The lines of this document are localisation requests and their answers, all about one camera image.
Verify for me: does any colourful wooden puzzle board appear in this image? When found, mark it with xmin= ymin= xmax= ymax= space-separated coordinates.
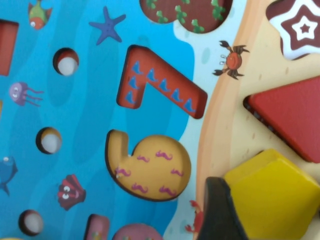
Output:
xmin=0 ymin=0 xmax=320 ymax=240

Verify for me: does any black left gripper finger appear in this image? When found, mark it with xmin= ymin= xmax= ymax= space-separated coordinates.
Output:
xmin=196 ymin=176 xmax=248 ymax=240

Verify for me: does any red triangle piece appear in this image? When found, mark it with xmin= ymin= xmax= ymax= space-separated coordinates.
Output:
xmin=246 ymin=76 xmax=320 ymax=165

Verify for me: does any yellow pentagon piece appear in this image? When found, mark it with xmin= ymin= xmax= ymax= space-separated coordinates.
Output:
xmin=223 ymin=148 xmax=320 ymax=240

